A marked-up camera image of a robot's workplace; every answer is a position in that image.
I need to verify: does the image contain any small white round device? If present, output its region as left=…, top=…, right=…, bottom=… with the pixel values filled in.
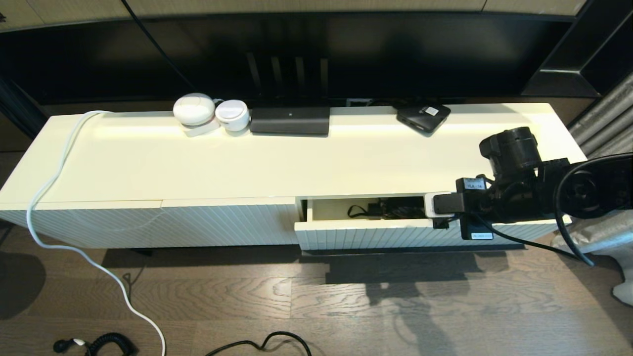
left=215, top=100, right=251, bottom=132

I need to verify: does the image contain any white fluted drawer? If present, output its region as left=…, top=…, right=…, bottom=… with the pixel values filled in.
left=295, top=194, right=573, bottom=251

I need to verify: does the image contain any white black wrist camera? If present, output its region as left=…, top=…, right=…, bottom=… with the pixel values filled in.
left=424, top=192, right=464, bottom=229

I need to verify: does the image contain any black box with white label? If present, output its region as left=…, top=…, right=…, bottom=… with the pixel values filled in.
left=396, top=102, right=452, bottom=137

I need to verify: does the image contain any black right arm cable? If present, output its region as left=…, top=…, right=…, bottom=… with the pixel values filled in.
left=475, top=153, right=633, bottom=267

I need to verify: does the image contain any long black floor cable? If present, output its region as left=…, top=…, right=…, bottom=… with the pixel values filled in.
left=205, top=331, right=312, bottom=356

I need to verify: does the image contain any large white dome device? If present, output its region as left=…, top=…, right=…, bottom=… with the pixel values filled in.
left=173, top=93, right=217, bottom=127

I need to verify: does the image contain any black shelf unit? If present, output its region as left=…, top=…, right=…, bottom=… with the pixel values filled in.
left=519, top=0, right=633, bottom=98
left=0, top=77, right=50, bottom=141

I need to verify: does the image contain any black umbrella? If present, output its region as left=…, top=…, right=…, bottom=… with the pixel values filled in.
left=347, top=197, right=427, bottom=220

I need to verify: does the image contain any thin black hanging cable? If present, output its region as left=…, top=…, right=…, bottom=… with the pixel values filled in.
left=121, top=0, right=196, bottom=89

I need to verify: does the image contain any white TV cabinet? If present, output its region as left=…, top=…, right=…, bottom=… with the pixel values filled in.
left=0, top=102, right=611, bottom=249

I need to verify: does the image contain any white power cable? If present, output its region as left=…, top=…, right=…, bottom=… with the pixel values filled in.
left=26, top=111, right=166, bottom=356

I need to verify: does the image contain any grey curtain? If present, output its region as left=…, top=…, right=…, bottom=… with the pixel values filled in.
left=550, top=69, right=633, bottom=307

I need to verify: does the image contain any black coiled cable with plug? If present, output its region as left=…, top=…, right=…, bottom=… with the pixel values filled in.
left=53, top=333, right=138, bottom=356

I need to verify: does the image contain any black router with antennas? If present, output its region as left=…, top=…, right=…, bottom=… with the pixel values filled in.
left=246, top=52, right=331, bottom=136

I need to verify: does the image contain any white flat device base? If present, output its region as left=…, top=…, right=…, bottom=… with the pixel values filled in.
left=182, top=121, right=221, bottom=138

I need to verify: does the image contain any black television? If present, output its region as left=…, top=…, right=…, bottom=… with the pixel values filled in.
left=0, top=12, right=580, bottom=107

